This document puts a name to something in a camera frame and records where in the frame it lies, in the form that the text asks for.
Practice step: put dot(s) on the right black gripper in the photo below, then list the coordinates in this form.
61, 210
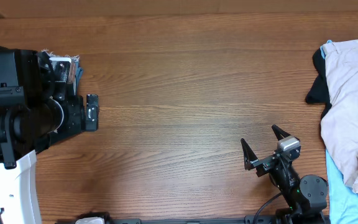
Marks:
266, 160

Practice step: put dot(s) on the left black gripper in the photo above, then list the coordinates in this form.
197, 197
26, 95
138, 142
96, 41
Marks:
78, 124

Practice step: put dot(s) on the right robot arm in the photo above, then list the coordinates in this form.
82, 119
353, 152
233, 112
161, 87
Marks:
305, 196

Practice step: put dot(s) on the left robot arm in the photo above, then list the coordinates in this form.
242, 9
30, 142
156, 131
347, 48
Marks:
39, 107

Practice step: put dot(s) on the folded blue denim shorts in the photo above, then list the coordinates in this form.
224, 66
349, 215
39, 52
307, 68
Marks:
75, 59

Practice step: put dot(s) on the black garment under pile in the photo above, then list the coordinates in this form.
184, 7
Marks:
319, 93

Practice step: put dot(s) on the light blue garment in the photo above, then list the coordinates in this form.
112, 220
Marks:
343, 199

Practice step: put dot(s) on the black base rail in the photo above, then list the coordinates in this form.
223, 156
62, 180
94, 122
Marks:
105, 218

